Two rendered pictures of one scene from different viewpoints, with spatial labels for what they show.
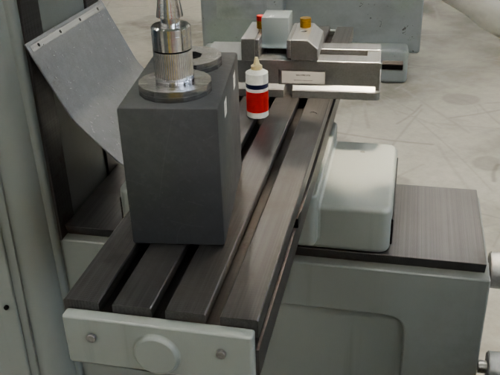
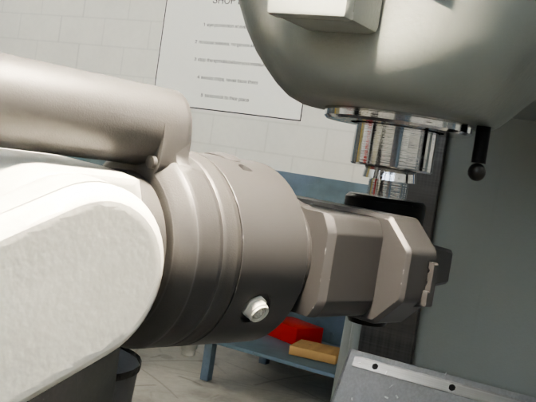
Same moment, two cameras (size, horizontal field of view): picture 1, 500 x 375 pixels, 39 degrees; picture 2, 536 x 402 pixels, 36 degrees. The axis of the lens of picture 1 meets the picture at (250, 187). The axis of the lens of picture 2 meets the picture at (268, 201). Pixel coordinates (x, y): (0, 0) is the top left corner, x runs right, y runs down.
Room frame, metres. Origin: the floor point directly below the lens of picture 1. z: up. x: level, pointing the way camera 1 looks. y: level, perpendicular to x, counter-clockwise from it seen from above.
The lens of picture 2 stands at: (1.29, -0.51, 1.28)
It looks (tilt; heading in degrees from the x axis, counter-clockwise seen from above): 3 degrees down; 106
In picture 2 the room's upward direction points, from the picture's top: 9 degrees clockwise
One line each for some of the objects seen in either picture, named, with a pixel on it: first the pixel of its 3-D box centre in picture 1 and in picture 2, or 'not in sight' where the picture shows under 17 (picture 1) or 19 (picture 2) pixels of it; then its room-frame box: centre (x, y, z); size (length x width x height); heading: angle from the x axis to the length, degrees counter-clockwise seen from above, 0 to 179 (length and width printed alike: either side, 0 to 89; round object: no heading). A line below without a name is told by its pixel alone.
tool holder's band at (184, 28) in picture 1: (170, 28); not in sight; (0.83, 0.09, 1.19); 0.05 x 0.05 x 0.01
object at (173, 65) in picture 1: (172, 56); not in sight; (0.83, 0.09, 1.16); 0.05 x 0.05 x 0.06
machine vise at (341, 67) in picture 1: (292, 58); not in sight; (1.36, -0.09, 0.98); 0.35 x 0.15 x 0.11; 79
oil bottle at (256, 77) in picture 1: (257, 86); not in sight; (1.20, -0.02, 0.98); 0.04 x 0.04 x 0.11
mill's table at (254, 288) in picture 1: (264, 131); not in sight; (1.22, -0.03, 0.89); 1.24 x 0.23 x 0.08; 167
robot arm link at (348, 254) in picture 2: not in sight; (266, 255); (1.17, -0.11, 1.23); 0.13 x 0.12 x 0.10; 152
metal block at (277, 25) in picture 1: (277, 29); not in sight; (1.36, -0.06, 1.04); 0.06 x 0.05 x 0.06; 169
